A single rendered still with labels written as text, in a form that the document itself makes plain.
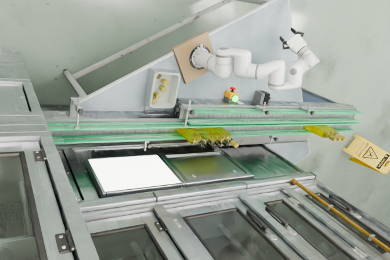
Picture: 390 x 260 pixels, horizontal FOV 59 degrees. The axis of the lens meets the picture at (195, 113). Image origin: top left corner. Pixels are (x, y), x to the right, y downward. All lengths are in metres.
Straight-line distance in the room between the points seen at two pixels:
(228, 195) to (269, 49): 1.17
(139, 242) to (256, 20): 1.62
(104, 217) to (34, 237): 0.70
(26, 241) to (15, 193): 0.19
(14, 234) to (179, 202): 0.95
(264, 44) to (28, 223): 1.99
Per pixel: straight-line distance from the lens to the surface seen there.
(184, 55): 2.14
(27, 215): 0.96
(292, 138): 2.88
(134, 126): 1.96
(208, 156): 2.16
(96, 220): 1.55
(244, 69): 1.91
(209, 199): 1.79
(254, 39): 2.46
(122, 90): 2.07
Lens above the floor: 2.61
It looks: 52 degrees down
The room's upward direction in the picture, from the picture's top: 127 degrees clockwise
